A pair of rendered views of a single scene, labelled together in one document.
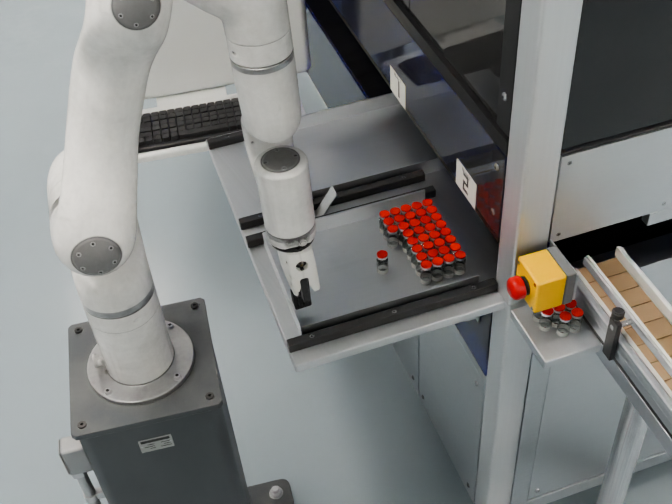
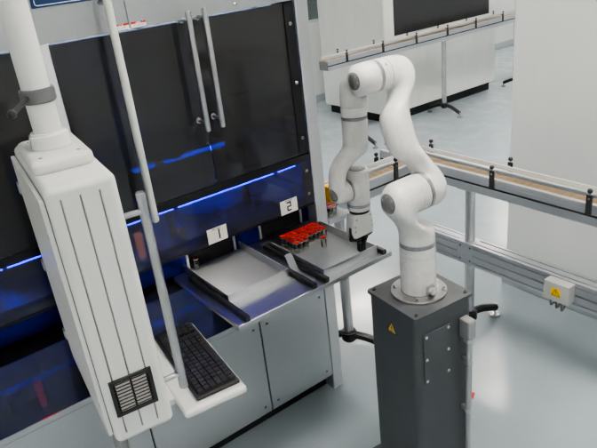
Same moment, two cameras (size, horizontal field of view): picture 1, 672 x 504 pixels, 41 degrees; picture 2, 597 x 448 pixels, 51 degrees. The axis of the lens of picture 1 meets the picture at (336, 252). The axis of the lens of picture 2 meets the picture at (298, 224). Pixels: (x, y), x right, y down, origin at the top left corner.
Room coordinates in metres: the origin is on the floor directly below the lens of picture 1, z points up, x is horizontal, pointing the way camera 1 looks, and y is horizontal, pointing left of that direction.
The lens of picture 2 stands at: (1.99, 1.97, 2.00)
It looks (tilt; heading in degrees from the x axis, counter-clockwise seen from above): 24 degrees down; 251
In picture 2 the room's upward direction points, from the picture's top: 7 degrees counter-clockwise
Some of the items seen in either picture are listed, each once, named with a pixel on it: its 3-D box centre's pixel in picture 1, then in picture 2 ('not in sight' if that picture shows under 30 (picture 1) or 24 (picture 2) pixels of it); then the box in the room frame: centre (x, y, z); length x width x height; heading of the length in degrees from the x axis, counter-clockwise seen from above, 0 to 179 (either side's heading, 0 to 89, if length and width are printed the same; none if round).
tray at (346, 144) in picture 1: (360, 144); (234, 270); (1.56, -0.07, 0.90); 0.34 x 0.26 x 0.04; 105
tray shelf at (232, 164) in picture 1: (356, 209); (282, 266); (1.38, -0.05, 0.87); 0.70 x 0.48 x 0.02; 15
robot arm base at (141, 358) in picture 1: (130, 328); (417, 267); (1.03, 0.36, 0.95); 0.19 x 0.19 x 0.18
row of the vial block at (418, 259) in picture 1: (410, 245); (308, 239); (1.22, -0.14, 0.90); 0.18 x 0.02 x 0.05; 15
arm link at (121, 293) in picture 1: (98, 225); (409, 212); (1.06, 0.37, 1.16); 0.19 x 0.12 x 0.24; 13
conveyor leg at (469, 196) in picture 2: not in sight; (469, 255); (0.30, -0.36, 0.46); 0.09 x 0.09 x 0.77; 15
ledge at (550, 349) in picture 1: (562, 327); (330, 213); (1.02, -0.39, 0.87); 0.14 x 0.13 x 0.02; 105
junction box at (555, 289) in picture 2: not in sight; (559, 290); (0.22, 0.17, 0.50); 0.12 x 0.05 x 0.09; 105
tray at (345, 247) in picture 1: (367, 259); (322, 247); (1.20, -0.06, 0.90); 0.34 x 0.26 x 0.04; 105
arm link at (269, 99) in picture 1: (270, 124); (348, 159); (1.13, 0.08, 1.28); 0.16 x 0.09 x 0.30; 13
